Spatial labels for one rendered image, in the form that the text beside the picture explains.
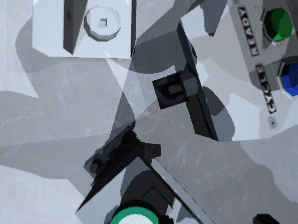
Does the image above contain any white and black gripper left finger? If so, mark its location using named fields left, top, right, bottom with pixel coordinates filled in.
left=158, top=215, right=174, bottom=224

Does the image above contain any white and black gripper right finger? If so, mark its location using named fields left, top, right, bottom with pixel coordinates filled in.
left=253, top=214, right=280, bottom=224

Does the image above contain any light grey key housing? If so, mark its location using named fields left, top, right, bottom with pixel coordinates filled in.
left=152, top=0, right=298, bottom=142

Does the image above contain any grey tray with round recesses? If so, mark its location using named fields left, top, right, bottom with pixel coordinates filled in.
left=32, top=0, right=132, bottom=59

